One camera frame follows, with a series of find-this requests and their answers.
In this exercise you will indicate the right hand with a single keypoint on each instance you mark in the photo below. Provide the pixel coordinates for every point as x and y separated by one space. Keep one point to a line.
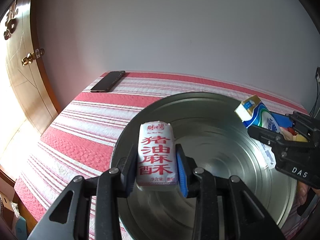
304 202

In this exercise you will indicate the wooden door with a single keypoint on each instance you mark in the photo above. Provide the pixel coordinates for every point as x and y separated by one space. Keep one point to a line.
29 83

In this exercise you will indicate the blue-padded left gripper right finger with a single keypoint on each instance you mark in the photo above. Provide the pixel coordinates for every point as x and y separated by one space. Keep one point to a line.
225 208

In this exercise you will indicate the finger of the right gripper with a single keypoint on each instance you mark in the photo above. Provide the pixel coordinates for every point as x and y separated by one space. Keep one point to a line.
264 135

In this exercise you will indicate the brass door handle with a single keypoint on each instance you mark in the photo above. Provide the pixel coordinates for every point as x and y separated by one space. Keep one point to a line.
31 57

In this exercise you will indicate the door ornament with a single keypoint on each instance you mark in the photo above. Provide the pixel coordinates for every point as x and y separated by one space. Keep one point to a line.
11 22

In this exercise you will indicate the round metal cookie tin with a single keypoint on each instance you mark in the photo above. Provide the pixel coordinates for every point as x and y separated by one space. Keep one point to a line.
211 133

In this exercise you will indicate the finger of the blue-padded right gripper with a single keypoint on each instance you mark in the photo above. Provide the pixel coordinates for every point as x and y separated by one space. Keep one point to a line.
282 120

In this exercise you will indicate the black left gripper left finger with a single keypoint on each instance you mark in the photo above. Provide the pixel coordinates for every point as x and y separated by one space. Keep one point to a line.
68 216

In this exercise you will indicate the blue white milk carton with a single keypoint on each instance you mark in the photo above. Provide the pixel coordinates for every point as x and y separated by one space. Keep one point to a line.
253 112

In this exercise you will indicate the white red-lettered pastry pack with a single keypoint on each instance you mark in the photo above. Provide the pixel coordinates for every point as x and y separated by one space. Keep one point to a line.
156 160

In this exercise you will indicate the black smartphone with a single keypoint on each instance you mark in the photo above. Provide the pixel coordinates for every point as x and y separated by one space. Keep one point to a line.
107 82

